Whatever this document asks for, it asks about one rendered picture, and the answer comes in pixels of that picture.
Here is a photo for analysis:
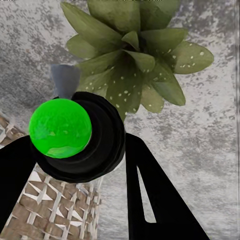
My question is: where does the insectifuge atomizer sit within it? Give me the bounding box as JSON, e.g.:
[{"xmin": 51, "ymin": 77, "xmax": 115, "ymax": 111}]
[{"xmin": 29, "ymin": 64, "xmax": 126, "ymax": 184}]

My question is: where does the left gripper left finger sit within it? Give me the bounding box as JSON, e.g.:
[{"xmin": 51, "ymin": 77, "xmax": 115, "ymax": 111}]
[{"xmin": 0, "ymin": 135, "xmax": 37, "ymax": 234}]

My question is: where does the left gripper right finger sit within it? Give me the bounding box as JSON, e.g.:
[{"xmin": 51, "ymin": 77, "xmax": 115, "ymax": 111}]
[{"xmin": 125, "ymin": 132, "xmax": 210, "ymax": 240}]

